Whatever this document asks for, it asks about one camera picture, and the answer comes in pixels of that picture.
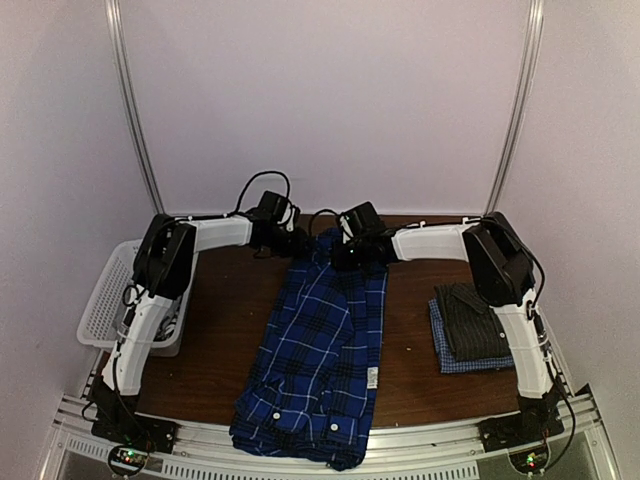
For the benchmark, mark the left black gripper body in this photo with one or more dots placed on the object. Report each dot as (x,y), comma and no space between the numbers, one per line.
(283,247)

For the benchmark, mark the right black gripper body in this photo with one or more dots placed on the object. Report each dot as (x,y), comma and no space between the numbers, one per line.
(359,257)

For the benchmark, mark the blue plaid long sleeve shirt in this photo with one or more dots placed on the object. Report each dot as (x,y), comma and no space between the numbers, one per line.
(312,388)

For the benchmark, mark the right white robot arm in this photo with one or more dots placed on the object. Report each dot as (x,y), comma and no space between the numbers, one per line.
(502,269)

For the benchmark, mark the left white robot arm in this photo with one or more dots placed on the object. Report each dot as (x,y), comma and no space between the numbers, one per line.
(162,272)

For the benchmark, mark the dark striped folded shirt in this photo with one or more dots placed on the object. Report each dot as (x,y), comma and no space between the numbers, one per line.
(472,329)

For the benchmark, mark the light blue checked folded shirt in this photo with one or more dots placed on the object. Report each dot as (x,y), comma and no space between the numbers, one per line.
(447,363)

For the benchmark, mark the white plastic laundry basket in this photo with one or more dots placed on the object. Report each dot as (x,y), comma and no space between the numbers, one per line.
(105,310)

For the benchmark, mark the right circuit board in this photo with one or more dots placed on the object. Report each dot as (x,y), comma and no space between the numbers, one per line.
(530,461)

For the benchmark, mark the circuit board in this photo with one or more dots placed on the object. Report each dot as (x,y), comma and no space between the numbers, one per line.
(123,460)
(530,461)

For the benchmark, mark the left circuit board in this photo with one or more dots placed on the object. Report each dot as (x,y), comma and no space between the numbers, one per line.
(123,460)

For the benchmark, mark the front aluminium rail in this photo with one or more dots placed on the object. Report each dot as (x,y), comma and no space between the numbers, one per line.
(574,445)

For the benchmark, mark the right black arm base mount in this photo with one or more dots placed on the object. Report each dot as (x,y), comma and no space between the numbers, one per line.
(536,419)

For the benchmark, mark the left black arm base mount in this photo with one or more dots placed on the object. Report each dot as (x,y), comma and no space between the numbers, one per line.
(117,421)

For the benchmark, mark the right aluminium frame post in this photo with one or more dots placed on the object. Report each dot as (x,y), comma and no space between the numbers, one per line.
(528,66)

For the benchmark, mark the aluminium frame post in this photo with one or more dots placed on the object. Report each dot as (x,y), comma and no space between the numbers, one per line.
(133,119)
(528,66)

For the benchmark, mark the left aluminium frame post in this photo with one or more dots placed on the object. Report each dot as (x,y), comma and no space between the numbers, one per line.
(133,119)

